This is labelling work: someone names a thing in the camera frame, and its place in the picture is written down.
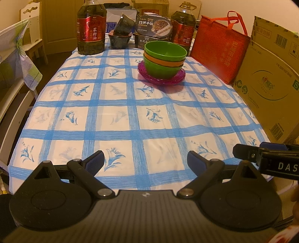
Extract white wooden chair frame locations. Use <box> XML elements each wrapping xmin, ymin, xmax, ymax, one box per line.
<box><xmin>0</xmin><ymin>77</ymin><xmax>39</xmax><ymax>169</ymax></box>

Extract person's right hand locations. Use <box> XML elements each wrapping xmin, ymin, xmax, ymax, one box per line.
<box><xmin>292</xmin><ymin>186</ymin><xmax>299</xmax><ymax>219</ymax></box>

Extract blue and white box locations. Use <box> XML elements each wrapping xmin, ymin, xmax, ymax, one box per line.
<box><xmin>105</xmin><ymin>8</ymin><xmax>138</xmax><ymax>33</ymax></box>

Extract small white wooden chair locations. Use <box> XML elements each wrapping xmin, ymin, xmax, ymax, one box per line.
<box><xmin>19</xmin><ymin>0</ymin><xmax>48</xmax><ymax>64</ymax></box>

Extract dark snack bowl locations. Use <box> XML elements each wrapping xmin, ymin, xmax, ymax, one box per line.
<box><xmin>114</xmin><ymin>13</ymin><xmax>136</xmax><ymax>36</ymax></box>

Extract orange bowl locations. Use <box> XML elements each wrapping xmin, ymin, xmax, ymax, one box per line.
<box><xmin>143</xmin><ymin>53</ymin><xmax>185</xmax><ymax>68</ymax></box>

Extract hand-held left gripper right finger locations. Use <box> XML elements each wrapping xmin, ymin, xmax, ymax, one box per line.
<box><xmin>177</xmin><ymin>151</ymin><xmax>267</xmax><ymax>198</ymax></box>

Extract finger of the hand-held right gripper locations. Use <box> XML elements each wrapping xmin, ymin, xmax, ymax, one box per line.
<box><xmin>259</xmin><ymin>141</ymin><xmax>299</xmax><ymax>152</ymax></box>
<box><xmin>232</xmin><ymin>144</ymin><xmax>260</xmax><ymax>163</ymax></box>

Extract yellow cabinet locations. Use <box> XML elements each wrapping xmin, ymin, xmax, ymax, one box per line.
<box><xmin>42</xmin><ymin>0</ymin><xmax>87</xmax><ymax>55</ymax></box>

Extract instant noodle boxes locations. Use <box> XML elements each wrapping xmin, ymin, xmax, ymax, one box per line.
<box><xmin>133</xmin><ymin>33</ymin><xmax>173</xmax><ymax>50</ymax></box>

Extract large green bowl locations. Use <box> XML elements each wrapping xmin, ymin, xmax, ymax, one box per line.
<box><xmin>143</xmin><ymin>57</ymin><xmax>184</xmax><ymax>80</ymax></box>

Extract black plastic food tray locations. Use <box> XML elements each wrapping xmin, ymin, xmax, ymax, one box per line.
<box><xmin>109</xmin><ymin>30</ymin><xmax>132</xmax><ymax>49</ymax></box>

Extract instant rice meal box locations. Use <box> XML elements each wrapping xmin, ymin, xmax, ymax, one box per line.
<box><xmin>135</xmin><ymin>13</ymin><xmax>174</xmax><ymax>39</ymax></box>

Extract checked chair cover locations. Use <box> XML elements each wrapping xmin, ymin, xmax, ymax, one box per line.
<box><xmin>0</xmin><ymin>19</ymin><xmax>43</xmax><ymax>90</ymax></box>

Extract small green bowl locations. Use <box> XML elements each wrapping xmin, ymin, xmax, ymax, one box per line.
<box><xmin>144</xmin><ymin>41</ymin><xmax>188</xmax><ymax>63</ymax></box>

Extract large cardboard box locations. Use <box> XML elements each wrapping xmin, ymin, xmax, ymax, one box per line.
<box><xmin>232</xmin><ymin>16</ymin><xmax>299</xmax><ymax>143</ymax></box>

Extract oil bottle with red label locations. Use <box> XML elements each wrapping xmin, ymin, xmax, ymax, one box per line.
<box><xmin>170</xmin><ymin>2</ymin><xmax>197</xmax><ymax>46</ymax></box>
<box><xmin>77</xmin><ymin>0</ymin><xmax>108</xmax><ymax>55</ymax></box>

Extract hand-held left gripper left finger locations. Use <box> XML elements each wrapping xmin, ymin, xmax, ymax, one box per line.
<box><xmin>35</xmin><ymin>150</ymin><xmax>115</xmax><ymax>199</ymax></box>

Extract brown cardboard box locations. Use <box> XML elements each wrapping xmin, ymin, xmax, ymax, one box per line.
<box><xmin>133</xmin><ymin>0</ymin><xmax>170</xmax><ymax>18</ymax></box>

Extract red tote bag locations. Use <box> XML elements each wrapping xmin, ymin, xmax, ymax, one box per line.
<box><xmin>190</xmin><ymin>10</ymin><xmax>251</xmax><ymax>85</ymax></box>

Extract blue checked tablecloth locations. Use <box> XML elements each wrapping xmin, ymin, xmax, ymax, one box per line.
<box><xmin>7</xmin><ymin>45</ymin><xmax>276</xmax><ymax>190</ymax></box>

